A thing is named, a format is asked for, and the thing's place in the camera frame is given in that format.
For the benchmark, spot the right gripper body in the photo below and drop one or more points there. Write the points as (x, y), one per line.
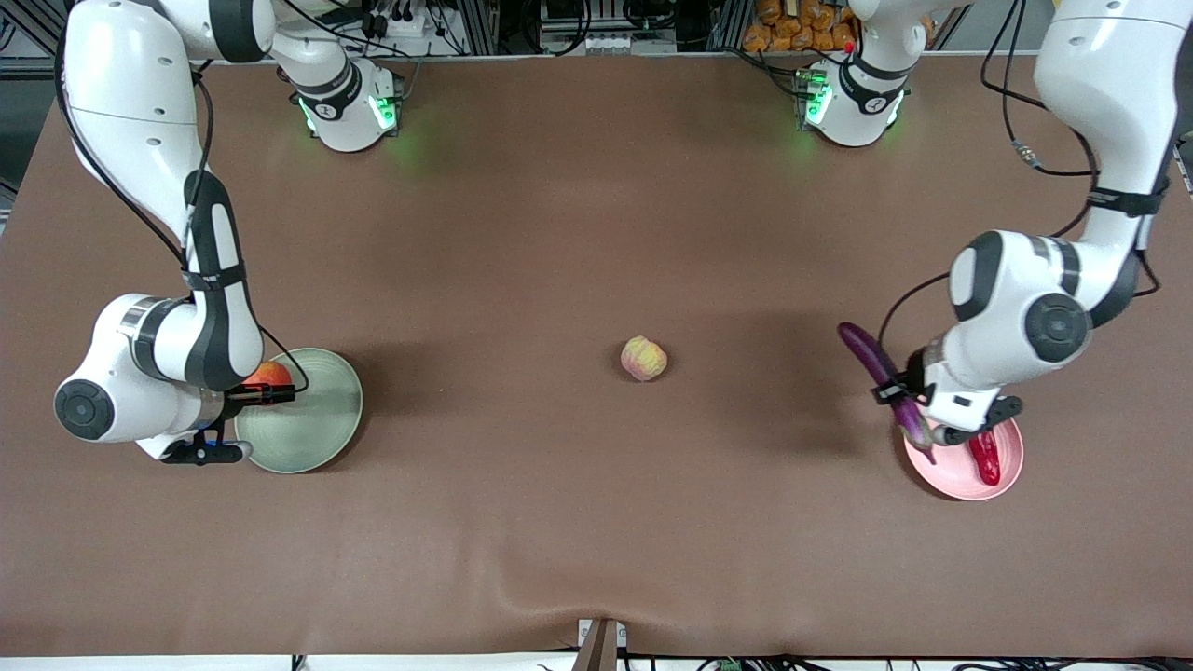
(244, 396)

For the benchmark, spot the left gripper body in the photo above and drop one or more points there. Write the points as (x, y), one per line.
(913, 383)

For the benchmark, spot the red pomegranate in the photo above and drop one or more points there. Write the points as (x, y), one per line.
(270, 375)

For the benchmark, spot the purple eggplant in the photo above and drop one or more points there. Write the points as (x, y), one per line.
(867, 352)

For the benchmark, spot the red chili pepper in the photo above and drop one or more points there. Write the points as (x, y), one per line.
(986, 461)

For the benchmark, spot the yellow pink peach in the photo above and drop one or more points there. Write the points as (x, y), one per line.
(644, 360)

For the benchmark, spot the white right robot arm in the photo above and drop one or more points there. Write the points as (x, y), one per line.
(140, 93)

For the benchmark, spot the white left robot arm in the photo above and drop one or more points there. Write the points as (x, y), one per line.
(1109, 84)

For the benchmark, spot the pale green plate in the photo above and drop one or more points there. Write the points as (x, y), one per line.
(317, 438)

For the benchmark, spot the pink plate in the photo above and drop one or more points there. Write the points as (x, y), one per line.
(951, 475)

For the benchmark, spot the brown table cover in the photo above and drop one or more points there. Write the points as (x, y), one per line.
(596, 513)

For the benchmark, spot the pile of orange buns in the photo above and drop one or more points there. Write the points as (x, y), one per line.
(783, 23)

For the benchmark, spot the white power strip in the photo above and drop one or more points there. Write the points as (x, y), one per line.
(401, 23)

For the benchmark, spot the metal table clamp bracket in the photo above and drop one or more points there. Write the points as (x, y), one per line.
(601, 648)

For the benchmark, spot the aluminium frame post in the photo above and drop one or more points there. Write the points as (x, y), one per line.
(480, 23)
(729, 23)

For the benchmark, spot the aluminium frame strut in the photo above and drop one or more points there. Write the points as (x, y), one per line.
(28, 28)

